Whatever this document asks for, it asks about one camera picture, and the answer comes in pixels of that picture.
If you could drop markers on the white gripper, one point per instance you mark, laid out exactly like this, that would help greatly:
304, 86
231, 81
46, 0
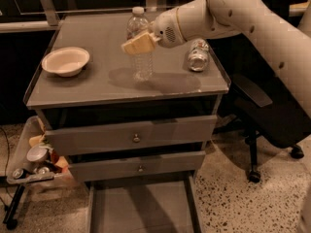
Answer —
165, 28

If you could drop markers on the clear plastic water bottle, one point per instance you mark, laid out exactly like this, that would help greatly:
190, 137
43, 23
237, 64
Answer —
141, 63

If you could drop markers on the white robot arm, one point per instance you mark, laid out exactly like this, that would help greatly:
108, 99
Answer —
196, 21

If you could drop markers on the grey drawer cabinet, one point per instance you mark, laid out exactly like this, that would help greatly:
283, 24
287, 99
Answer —
105, 92

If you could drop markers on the top grey drawer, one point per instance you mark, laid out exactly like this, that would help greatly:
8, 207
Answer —
132, 135

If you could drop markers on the middle grey drawer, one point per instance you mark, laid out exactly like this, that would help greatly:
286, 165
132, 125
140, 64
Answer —
137, 166

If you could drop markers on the bottom grey open drawer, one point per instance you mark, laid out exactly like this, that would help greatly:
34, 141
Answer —
150, 204

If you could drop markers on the crushed aluminium can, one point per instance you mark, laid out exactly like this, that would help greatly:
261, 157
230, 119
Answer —
198, 57

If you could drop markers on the white paper bowl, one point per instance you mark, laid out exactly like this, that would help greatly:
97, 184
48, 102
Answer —
66, 62

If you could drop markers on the black office chair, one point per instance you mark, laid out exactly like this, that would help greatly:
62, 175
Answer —
268, 62

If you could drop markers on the silver can in bin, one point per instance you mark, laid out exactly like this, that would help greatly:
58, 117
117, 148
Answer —
37, 154

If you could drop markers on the clear plastic bin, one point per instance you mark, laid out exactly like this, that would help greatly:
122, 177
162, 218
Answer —
35, 163

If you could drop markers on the black stand leg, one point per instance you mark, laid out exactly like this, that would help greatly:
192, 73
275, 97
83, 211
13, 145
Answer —
9, 219

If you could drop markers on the metal window rail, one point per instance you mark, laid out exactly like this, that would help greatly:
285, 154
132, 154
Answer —
43, 15

